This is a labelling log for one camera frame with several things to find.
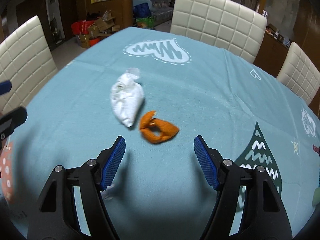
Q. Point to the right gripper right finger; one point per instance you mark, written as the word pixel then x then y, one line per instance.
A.
pixel 264 215

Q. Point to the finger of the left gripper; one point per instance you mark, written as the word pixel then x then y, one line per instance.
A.
pixel 5 87
pixel 10 121

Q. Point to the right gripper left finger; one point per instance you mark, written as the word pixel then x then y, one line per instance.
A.
pixel 55 216

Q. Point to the cream chair left side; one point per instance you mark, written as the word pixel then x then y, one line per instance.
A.
pixel 26 61

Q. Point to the cream chair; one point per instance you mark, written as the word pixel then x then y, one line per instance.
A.
pixel 299 74
pixel 26 61
pixel 221 23

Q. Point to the small white paper scrap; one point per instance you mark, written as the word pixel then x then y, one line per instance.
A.
pixel 108 193

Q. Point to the green thermos bottle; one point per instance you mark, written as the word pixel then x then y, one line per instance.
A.
pixel 316 197

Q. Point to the pile of cardboard boxes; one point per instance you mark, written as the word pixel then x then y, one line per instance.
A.
pixel 90 32

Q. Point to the white crumpled tissue bag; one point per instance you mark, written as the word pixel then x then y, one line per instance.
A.
pixel 127 96

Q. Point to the orange peel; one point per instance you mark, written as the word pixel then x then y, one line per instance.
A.
pixel 155 130

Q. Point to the wooden partition cabinet left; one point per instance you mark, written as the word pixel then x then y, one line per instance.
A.
pixel 120 9

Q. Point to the wooden partition cabinet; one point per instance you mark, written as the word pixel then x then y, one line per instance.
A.
pixel 272 52
pixel 120 9

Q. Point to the cream chair far right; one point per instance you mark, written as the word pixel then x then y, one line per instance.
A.
pixel 299 74

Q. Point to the teal printed tablecloth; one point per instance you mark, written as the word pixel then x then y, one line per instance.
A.
pixel 159 190

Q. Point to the colourful shopping bag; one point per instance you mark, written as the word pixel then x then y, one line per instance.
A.
pixel 146 22

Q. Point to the grey sofa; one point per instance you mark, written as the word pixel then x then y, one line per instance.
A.
pixel 160 9

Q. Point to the wooden partition cabinet right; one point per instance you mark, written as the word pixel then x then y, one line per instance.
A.
pixel 272 52

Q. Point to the cream chair far middle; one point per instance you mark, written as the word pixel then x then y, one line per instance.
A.
pixel 221 23

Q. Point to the keys with red strap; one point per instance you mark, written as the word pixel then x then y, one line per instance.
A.
pixel 316 149

